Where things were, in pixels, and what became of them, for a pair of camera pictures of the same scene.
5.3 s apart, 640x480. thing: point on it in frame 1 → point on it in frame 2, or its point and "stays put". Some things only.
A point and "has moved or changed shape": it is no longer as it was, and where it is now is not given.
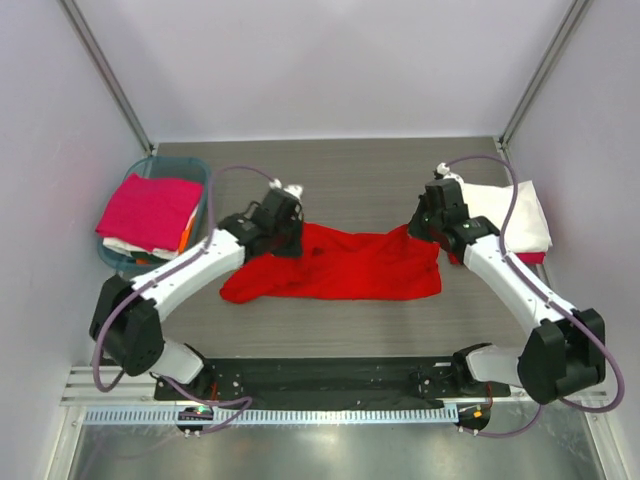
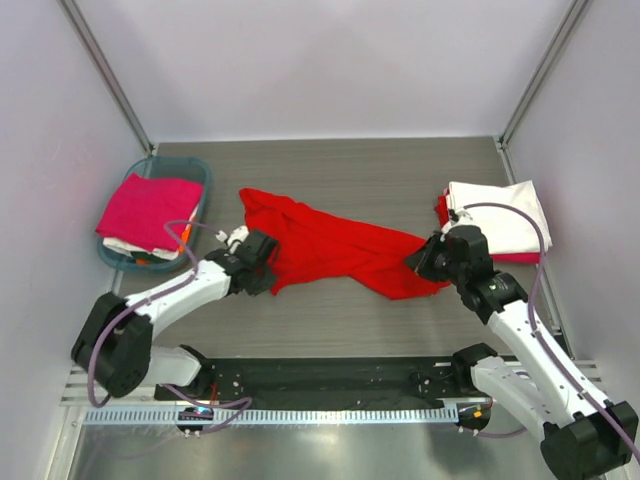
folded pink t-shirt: [152, 213] stays put
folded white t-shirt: [528, 229] stays put
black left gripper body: [291, 240] → [265, 262]
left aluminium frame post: [108, 74] stays put
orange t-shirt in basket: [185, 235] stays put
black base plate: [338, 382] stays put
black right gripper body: [420, 226] → [422, 261]
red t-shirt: [341, 264] has moved or changed shape
